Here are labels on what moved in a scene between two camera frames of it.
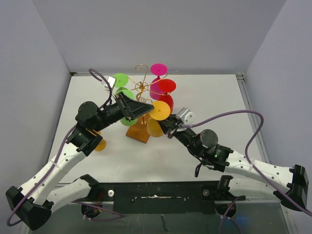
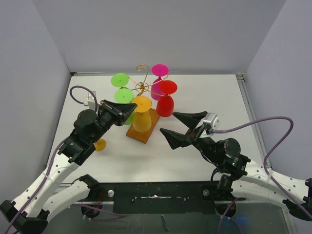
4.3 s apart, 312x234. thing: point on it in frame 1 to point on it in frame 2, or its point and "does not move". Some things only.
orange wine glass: x=161 y=111 to x=142 y=120
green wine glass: x=122 y=80 does not move
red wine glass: x=166 y=87 does not move
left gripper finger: x=135 y=107 to x=124 y=110
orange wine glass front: x=102 y=144 does not move
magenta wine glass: x=158 y=69 does not move
